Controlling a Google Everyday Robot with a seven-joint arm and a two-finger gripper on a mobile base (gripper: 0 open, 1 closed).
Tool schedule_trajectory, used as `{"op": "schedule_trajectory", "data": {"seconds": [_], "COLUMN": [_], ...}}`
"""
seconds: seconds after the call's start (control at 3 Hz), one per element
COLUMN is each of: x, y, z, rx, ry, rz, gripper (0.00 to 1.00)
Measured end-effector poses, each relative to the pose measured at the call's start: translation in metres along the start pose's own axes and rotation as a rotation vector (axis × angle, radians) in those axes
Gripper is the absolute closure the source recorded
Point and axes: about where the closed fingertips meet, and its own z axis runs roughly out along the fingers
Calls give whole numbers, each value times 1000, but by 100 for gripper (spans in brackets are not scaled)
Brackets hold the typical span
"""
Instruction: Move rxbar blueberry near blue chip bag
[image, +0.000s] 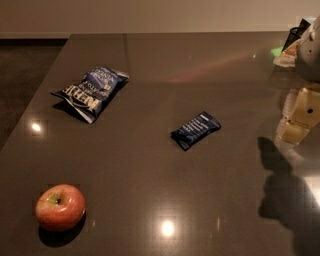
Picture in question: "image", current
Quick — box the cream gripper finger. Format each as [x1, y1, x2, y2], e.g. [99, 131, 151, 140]
[276, 87, 320, 145]

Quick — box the pale snack bag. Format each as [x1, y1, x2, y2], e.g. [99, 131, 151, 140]
[273, 40, 299, 68]

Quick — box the blue chip bag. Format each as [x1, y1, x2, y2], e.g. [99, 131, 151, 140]
[52, 66, 129, 124]

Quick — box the dark blue rxbar wrapper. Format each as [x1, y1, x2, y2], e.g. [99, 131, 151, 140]
[171, 111, 221, 151]

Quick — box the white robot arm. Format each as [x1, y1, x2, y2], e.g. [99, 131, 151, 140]
[273, 16, 320, 146]

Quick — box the red apple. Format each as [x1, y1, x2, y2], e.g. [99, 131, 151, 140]
[35, 184, 86, 232]

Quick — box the black mesh basket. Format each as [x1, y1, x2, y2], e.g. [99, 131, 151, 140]
[282, 18, 314, 50]

